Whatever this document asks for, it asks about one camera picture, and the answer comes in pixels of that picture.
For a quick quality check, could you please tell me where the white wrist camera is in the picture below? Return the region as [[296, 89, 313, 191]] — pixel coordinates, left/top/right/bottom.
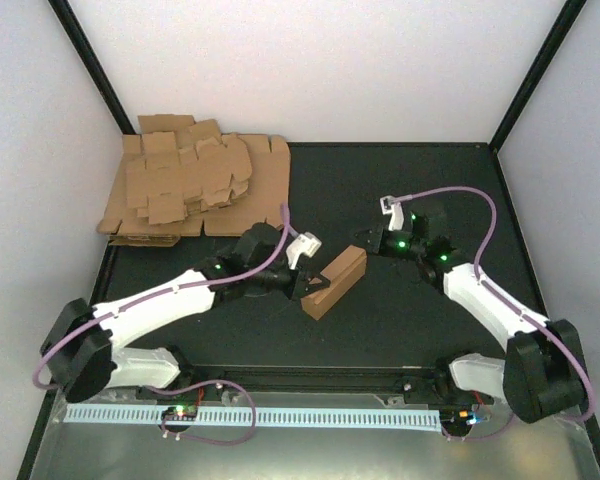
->
[[286, 232, 322, 270], [380, 195, 405, 231]]

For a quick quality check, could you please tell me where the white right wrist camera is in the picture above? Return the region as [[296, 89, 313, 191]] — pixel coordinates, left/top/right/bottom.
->
[[380, 195, 405, 231]]

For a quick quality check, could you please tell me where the stack of flat cardboard blanks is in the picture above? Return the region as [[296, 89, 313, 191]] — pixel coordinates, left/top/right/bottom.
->
[[96, 114, 291, 247]]

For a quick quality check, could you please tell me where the brown cardboard box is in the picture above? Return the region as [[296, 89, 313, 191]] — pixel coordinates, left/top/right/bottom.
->
[[301, 245, 367, 320]]

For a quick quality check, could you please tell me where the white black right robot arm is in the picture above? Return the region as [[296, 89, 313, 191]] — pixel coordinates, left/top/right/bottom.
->
[[365, 196, 594, 423]]

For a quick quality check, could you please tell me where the white slotted cable duct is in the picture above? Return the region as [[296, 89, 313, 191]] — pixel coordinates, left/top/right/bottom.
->
[[63, 404, 442, 433]]

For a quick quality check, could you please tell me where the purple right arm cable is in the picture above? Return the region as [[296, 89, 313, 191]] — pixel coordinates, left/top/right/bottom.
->
[[387, 186, 597, 444]]

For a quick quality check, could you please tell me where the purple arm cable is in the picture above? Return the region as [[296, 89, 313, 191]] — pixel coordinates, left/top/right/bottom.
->
[[33, 202, 298, 445], [387, 186, 597, 444]]

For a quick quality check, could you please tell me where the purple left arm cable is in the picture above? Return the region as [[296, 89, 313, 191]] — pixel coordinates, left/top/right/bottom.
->
[[33, 202, 298, 445]]

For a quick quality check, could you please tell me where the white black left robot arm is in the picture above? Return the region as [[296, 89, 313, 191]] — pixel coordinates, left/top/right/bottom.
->
[[40, 223, 367, 403]]

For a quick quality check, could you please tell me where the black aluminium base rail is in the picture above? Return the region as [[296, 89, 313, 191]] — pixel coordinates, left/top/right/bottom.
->
[[179, 365, 452, 403]]

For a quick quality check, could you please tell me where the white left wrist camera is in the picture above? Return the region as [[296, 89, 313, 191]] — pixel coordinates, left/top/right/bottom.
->
[[286, 232, 322, 270]]

